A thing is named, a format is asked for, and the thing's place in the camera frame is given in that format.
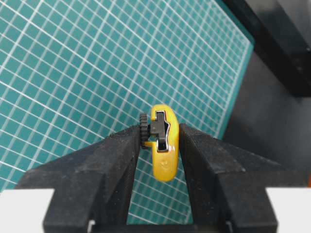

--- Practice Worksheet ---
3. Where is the black frame bar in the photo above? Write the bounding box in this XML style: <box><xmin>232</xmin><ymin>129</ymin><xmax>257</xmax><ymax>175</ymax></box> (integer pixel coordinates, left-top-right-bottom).
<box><xmin>224</xmin><ymin>0</ymin><xmax>311</xmax><ymax>97</ymax></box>

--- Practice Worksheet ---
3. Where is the yellow utility cutter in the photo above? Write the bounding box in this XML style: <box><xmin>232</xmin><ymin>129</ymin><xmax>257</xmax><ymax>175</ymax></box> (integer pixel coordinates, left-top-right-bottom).
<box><xmin>139</xmin><ymin>104</ymin><xmax>179</xmax><ymax>182</ymax></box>

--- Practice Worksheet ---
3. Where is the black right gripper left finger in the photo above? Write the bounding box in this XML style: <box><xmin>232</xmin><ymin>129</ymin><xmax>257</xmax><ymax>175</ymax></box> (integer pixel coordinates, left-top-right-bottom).
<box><xmin>16</xmin><ymin>125</ymin><xmax>140</xmax><ymax>233</ymax></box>

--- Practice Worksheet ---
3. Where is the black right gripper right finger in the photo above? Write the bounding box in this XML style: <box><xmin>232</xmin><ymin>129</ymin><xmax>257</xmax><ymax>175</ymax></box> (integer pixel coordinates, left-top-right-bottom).
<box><xmin>179</xmin><ymin>123</ymin><xmax>307</xmax><ymax>233</ymax></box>

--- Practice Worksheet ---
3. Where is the green cutting mat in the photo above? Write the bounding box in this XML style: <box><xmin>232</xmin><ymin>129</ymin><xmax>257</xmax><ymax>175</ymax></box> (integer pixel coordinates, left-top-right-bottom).
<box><xmin>0</xmin><ymin>0</ymin><xmax>255</xmax><ymax>225</ymax></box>

